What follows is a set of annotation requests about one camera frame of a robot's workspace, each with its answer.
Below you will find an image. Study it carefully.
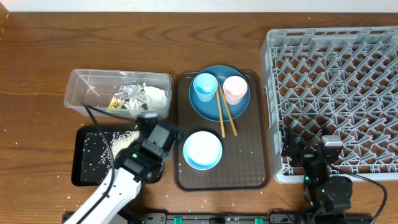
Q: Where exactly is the white tissue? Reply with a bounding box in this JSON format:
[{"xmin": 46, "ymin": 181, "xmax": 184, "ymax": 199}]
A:
[{"xmin": 143, "ymin": 86, "xmax": 167, "ymax": 111}]

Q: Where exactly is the foil snack wrapper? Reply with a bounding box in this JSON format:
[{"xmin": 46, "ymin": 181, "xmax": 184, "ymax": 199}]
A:
[{"xmin": 106, "ymin": 84, "xmax": 148, "ymax": 116}]

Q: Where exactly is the light blue bowl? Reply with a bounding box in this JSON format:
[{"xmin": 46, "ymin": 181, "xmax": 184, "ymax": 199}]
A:
[{"xmin": 183, "ymin": 131, "xmax": 223, "ymax": 170}]

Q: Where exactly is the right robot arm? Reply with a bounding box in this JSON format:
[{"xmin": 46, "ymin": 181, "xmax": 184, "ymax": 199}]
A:
[{"xmin": 281, "ymin": 128, "xmax": 353, "ymax": 223}]

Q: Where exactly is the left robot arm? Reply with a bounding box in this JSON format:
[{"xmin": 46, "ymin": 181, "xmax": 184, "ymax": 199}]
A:
[{"xmin": 65, "ymin": 114, "xmax": 182, "ymax": 224}]

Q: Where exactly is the grey dishwasher rack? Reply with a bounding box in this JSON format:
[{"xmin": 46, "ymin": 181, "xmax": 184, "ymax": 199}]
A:
[{"xmin": 261, "ymin": 27, "xmax": 397, "ymax": 184}]

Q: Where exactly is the black waste tray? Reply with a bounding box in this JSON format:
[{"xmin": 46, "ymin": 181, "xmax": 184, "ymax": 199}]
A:
[{"xmin": 71, "ymin": 124, "xmax": 136, "ymax": 187}]

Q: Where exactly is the brown serving tray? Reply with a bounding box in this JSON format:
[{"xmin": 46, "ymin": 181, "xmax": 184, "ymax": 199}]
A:
[{"xmin": 174, "ymin": 70, "xmax": 271, "ymax": 192}]

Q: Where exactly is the spilled white rice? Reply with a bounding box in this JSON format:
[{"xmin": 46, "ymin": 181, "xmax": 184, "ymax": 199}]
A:
[{"xmin": 81, "ymin": 131, "xmax": 139, "ymax": 175}]

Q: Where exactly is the clear plastic bin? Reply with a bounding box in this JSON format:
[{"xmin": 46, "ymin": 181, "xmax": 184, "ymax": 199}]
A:
[{"xmin": 64, "ymin": 69, "xmax": 172, "ymax": 119}]

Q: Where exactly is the right wooden chopstick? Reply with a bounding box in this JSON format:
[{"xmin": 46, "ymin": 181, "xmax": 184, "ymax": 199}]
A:
[{"xmin": 217, "ymin": 80, "xmax": 238, "ymax": 136}]

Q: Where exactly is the wooden chopstick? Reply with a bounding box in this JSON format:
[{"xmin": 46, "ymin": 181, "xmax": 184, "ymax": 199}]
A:
[
  {"xmin": 216, "ymin": 89, "xmax": 225, "ymax": 138},
  {"xmin": 217, "ymin": 80, "xmax": 238, "ymax": 136}
]

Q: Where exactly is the dark blue plate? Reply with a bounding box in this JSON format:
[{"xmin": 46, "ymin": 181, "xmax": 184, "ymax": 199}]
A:
[{"xmin": 189, "ymin": 65, "xmax": 251, "ymax": 122}]

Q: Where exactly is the left wooden chopstick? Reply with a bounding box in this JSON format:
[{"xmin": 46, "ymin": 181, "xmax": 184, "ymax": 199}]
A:
[{"xmin": 216, "ymin": 89, "xmax": 225, "ymax": 138}]

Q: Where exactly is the light blue cup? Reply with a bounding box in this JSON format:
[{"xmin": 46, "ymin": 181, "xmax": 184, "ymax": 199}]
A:
[{"xmin": 193, "ymin": 73, "xmax": 218, "ymax": 102}]

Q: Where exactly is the pink cup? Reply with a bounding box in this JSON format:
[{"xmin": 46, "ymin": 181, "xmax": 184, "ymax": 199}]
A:
[{"xmin": 223, "ymin": 76, "xmax": 248, "ymax": 105}]

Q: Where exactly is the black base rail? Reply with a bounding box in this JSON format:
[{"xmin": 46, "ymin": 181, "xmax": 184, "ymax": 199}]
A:
[{"xmin": 108, "ymin": 211, "xmax": 373, "ymax": 224}]

